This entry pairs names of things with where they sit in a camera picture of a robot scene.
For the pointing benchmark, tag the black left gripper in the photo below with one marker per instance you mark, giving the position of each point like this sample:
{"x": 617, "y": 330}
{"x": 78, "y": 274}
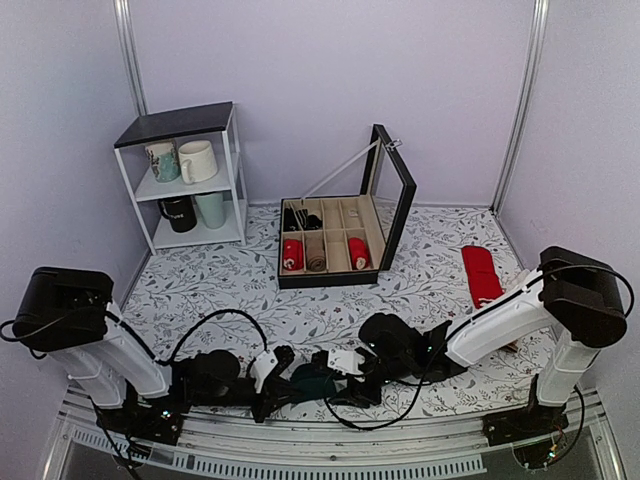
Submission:
{"x": 275, "y": 394}

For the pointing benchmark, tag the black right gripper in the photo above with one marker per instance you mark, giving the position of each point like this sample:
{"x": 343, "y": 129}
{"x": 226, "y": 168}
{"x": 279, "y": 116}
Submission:
{"x": 358, "y": 398}

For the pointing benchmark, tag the dark green sock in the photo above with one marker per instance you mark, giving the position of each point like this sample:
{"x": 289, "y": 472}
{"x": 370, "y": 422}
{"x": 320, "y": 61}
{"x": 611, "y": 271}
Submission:
{"x": 311, "y": 383}

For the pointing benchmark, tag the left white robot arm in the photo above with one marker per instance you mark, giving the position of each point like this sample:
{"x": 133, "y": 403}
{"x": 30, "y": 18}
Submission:
{"x": 71, "y": 315}

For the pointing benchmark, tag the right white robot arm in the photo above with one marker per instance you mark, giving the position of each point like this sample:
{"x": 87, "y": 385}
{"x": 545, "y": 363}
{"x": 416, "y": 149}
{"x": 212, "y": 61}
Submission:
{"x": 575, "y": 292}

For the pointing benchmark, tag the black socks in box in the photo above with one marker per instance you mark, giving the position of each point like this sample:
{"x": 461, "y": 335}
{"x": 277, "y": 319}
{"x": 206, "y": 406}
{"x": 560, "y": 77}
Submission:
{"x": 302, "y": 216}

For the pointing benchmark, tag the floral tablecloth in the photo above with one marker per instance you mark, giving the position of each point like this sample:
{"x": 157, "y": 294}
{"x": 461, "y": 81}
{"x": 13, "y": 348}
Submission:
{"x": 226, "y": 296}

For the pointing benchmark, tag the rolled red sock left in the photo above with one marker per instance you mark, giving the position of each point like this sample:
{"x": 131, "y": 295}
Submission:
{"x": 292, "y": 255}

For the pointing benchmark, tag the rolled red sock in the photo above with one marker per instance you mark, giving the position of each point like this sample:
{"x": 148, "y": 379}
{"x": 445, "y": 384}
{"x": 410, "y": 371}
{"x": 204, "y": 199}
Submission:
{"x": 359, "y": 253}
{"x": 292, "y": 255}

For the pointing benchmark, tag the rolled tan sock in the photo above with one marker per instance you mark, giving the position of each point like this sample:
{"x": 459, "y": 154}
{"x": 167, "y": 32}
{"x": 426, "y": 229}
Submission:
{"x": 315, "y": 254}

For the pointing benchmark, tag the black compartment storage box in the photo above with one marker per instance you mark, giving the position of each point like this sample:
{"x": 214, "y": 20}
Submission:
{"x": 377, "y": 214}

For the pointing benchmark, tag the rolled red sock right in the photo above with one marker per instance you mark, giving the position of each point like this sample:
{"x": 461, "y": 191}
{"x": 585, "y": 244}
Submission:
{"x": 359, "y": 253}

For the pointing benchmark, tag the beige and brown sock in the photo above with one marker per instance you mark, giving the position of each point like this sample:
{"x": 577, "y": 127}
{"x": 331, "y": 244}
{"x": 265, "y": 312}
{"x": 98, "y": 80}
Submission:
{"x": 514, "y": 283}

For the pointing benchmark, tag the red folded sock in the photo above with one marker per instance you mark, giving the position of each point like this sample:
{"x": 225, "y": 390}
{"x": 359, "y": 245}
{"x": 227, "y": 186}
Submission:
{"x": 484, "y": 284}

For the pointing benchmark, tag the pale green tumbler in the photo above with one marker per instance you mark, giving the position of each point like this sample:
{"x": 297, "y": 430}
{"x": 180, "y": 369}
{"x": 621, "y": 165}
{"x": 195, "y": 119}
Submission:
{"x": 212, "y": 210}

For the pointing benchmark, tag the black mug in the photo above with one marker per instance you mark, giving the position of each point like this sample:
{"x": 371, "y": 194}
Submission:
{"x": 180, "y": 213}

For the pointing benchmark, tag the white ceramic mug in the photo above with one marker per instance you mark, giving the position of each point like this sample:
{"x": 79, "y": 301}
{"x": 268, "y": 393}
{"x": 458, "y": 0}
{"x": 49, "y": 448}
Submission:
{"x": 197, "y": 161}

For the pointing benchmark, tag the white shelf with black top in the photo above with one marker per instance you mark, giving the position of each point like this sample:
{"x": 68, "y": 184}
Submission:
{"x": 216, "y": 123}

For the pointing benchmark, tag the patterned teal mug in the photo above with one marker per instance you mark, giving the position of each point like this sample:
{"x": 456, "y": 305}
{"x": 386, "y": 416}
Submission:
{"x": 164, "y": 162}

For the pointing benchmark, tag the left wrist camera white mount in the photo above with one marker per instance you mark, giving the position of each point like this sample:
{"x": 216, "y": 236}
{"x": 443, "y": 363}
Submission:
{"x": 261, "y": 368}

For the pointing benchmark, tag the aluminium front rail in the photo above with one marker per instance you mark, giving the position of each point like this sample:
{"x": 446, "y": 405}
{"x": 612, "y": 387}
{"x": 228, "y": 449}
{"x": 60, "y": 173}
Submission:
{"x": 227, "y": 447}

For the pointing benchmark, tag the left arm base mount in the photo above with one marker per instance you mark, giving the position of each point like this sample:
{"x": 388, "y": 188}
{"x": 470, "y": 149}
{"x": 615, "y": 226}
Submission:
{"x": 155, "y": 421}

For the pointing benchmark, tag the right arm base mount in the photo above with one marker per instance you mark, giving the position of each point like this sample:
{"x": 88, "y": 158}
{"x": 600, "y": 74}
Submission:
{"x": 531, "y": 421}

